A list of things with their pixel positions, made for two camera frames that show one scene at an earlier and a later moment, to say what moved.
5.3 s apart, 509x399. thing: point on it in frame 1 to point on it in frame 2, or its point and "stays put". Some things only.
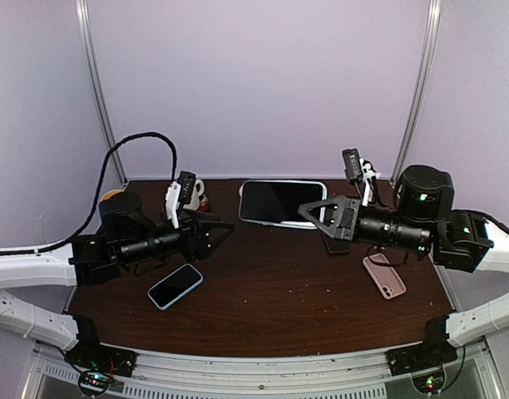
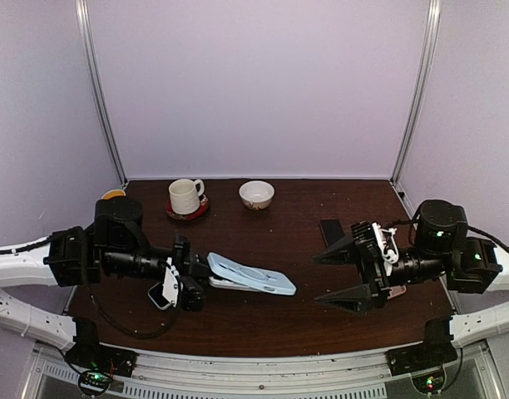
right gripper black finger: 338,219 to 345,252
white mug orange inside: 110,194 stays put
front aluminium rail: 157,366 stays put
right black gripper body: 353,207 to 376,275
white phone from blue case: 279,202 to 218,282
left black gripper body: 191,247 to 181,258
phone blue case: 277,202 to 264,278
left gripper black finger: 206,216 to 200,266
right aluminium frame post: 422,87 stays put
